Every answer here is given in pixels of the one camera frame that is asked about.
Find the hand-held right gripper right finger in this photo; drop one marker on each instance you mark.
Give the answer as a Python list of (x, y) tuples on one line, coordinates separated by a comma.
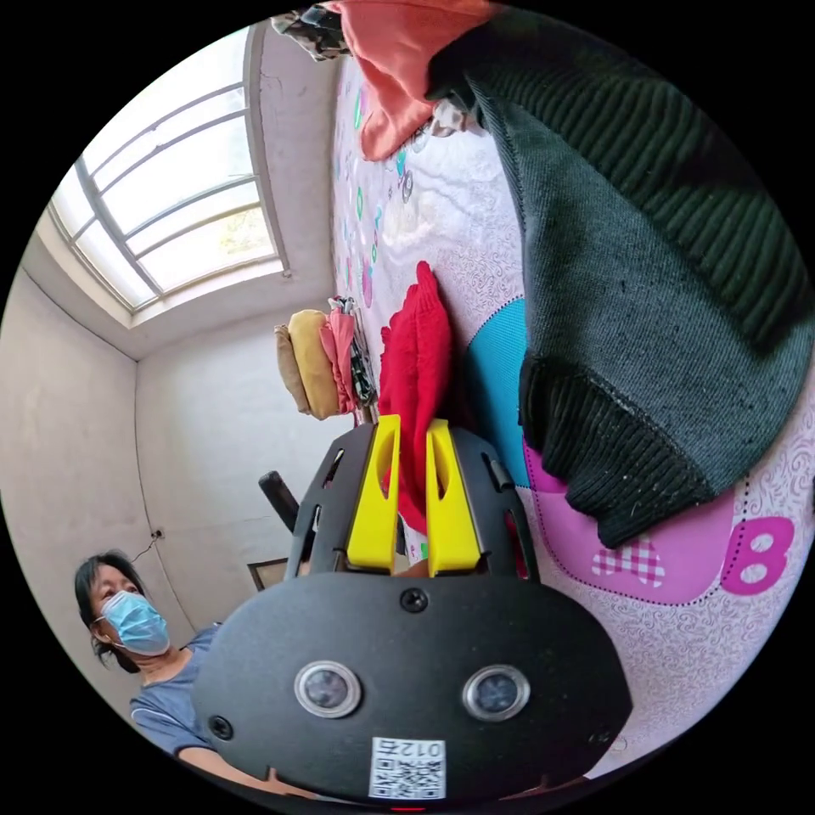
[(451, 522)]

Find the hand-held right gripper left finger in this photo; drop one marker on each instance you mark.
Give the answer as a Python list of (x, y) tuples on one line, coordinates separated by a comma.
[(372, 509)]

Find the red sweater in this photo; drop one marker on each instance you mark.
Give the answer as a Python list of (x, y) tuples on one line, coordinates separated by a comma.
[(415, 363)]

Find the person's right forearm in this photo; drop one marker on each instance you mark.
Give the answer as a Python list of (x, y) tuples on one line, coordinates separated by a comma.
[(223, 767)]

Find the dark green knit sweater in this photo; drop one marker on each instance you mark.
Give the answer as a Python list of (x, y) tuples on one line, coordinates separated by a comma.
[(611, 305)]

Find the pile of clothes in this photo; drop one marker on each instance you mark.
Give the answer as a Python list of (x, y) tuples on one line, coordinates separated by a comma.
[(315, 363)]

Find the bed with printed pink quilt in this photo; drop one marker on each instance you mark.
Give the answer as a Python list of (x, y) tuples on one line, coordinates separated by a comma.
[(662, 643)]

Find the person's body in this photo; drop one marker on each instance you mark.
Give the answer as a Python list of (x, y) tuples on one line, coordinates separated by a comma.
[(162, 700)]

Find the window with white bars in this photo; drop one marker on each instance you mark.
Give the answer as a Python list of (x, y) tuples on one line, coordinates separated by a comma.
[(178, 210)]

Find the coral orange garment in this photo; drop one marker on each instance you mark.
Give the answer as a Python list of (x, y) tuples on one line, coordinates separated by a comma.
[(398, 70)]

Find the camouflage patterned garment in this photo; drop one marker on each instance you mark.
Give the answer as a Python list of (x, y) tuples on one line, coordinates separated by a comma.
[(312, 28)]

